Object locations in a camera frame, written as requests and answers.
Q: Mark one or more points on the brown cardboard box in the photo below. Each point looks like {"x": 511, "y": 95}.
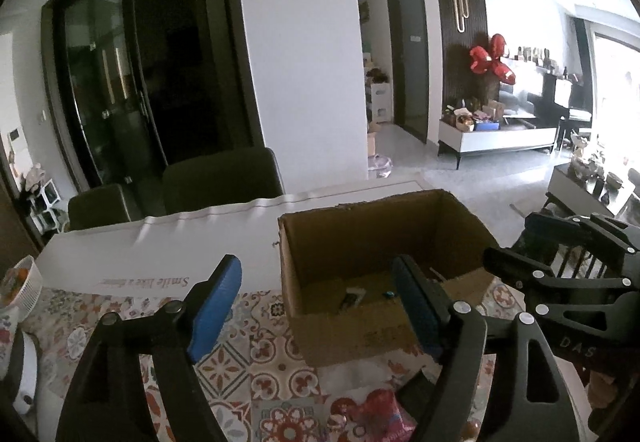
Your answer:
{"x": 336, "y": 270}

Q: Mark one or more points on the dark hallway door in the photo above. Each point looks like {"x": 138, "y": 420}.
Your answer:
{"x": 411, "y": 80}

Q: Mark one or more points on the coffee table with items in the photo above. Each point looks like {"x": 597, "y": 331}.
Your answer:
{"x": 577, "y": 192}

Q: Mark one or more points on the pink snack packet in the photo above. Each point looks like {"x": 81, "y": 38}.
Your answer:
{"x": 380, "y": 419}

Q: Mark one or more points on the patterned table mat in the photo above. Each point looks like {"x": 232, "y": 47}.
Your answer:
{"x": 255, "y": 379}

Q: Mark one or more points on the dark green snack packet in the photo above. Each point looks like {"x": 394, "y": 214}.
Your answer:
{"x": 415, "y": 397}

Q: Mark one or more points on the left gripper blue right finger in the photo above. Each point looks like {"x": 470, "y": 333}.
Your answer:
{"x": 425, "y": 303}

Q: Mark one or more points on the dark glass sliding doors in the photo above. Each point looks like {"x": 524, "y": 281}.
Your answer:
{"x": 137, "y": 85}

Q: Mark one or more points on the dark dining chair left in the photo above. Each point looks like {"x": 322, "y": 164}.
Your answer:
{"x": 102, "y": 206}

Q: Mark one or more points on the white storage drawers hallway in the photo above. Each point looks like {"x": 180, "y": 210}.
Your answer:
{"x": 379, "y": 96}

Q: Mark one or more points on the white low tv cabinet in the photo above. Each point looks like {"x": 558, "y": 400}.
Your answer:
{"x": 461, "y": 141}

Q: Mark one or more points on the dark dining chair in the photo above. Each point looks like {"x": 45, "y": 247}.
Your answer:
{"x": 234, "y": 176}
{"x": 102, "y": 206}

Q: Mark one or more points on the white basket bowl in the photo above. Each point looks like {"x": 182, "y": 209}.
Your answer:
{"x": 21, "y": 288}

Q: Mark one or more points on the clear plastic stool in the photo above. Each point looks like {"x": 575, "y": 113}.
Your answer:
{"x": 379, "y": 167}

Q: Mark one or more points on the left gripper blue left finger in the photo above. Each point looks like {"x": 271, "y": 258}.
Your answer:
{"x": 209, "y": 303}

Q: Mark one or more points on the dark dining chair right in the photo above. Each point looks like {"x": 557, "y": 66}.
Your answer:
{"x": 234, "y": 176}

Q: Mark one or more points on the white appliance on table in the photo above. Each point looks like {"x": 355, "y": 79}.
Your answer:
{"x": 22, "y": 377}

